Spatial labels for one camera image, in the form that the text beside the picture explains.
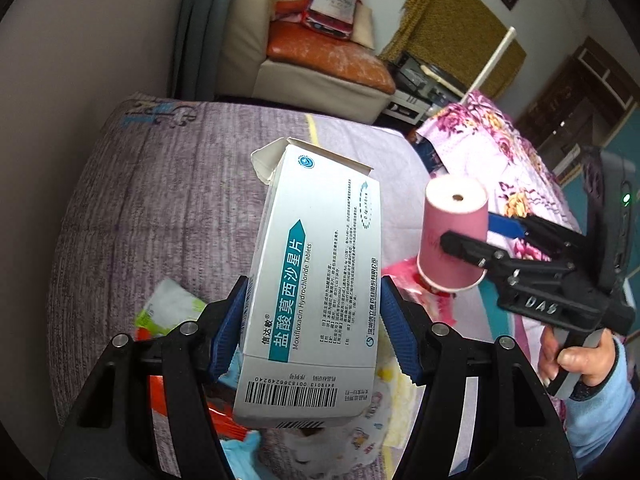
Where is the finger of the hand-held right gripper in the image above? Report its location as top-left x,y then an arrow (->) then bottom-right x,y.
439,230 -> 576,282
487,212 -> 587,262

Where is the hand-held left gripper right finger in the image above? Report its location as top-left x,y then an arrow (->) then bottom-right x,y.
378,275 -> 578,480

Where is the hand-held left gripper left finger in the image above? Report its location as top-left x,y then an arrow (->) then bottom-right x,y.
47,275 -> 251,480

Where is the pink paper cup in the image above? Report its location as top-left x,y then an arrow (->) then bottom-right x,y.
416,176 -> 488,293

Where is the pink wrapper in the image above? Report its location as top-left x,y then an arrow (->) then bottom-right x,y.
382,259 -> 458,326

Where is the white teal medicine box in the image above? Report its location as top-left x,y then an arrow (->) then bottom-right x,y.
232,137 -> 383,431

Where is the orange foil wrapper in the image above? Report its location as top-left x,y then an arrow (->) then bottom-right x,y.
134,327 -> 251,443

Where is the person's right hand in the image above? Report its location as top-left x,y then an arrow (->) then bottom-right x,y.
537,325 -> 616,396

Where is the green white packet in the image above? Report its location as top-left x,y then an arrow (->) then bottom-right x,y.
135,280 -> 208,336

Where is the teal wardrobe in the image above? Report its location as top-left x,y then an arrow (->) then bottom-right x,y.
560,175 -> 601,241

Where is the pink floral bedsheet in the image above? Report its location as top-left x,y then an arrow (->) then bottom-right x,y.
415,90 -> 591,361

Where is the white cartoon printed packet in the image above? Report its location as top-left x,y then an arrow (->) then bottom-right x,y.
280,355 -> 421,480

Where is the dark wooden cabinet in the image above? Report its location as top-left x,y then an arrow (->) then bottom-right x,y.
515,42 -> 640,186

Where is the light blue packet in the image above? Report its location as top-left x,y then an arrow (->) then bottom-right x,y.
220,432 -> 261,480

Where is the black stereo appliance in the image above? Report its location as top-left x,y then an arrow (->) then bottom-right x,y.
387,52 -> 461,121

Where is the white pole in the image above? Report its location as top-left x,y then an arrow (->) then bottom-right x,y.
462,27 -> 516,103

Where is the leopard print cloth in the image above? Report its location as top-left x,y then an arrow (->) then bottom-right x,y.
377,0 -> 528,101

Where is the cream armchair with orange cushion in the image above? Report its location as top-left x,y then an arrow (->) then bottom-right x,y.
215,0 -> 396,126

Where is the white cushion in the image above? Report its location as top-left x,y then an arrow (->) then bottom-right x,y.
352,7 -> 376,46

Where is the red gift bag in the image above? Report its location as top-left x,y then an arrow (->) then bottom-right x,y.
300,0 -> 362,41

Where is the grey-green curtain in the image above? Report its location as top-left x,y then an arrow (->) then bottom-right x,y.
170,0 -> 241,101

